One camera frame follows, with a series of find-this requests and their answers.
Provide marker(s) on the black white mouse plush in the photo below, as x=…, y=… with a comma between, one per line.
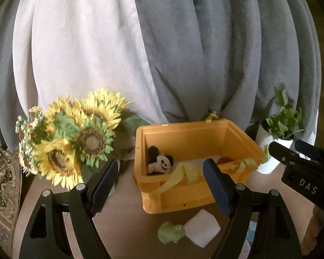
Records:
x=159, y=163

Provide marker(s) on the red soft toy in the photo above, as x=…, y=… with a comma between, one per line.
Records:
x=224, y=160

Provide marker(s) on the white curtain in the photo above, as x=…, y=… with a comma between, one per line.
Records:
x=83, y=45

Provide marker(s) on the white fabric piece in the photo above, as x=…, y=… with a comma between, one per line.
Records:
x=202, y=160

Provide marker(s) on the artificial sunflower bouquet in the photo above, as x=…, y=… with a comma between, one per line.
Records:
x=91, y=137

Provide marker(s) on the green crumpled cloth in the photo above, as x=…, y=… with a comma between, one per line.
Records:
x=170, y=232

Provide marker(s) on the pastel printed cloth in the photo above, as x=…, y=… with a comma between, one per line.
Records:
x=250, y=234

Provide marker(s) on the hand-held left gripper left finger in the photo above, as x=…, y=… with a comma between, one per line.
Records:
x=104, y=186

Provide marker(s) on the white ribbed plant pot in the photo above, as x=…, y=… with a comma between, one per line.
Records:
x=267, y=153

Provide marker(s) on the grey curtain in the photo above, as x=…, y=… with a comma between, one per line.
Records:
x=5, y=86
x=218, y=45

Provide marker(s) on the white cloth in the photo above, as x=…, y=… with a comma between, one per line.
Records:
x=202, y=228

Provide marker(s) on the patterned brown cushion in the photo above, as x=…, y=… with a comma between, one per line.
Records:
x=2, y=194

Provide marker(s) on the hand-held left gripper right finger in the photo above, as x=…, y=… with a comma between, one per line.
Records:
x=216, y=186

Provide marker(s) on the yellow plastic bin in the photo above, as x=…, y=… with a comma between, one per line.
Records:
x=178, y=197

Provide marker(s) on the yellow fabric ribbon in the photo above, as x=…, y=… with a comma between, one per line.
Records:
x=244, y=164
x=178, y=178
x=212, y=116

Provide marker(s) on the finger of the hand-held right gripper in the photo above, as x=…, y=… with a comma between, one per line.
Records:
x=311, y=153
x=280, y=152

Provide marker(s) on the small artificial flower bunch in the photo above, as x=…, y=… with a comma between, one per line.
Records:
x=29, y=129

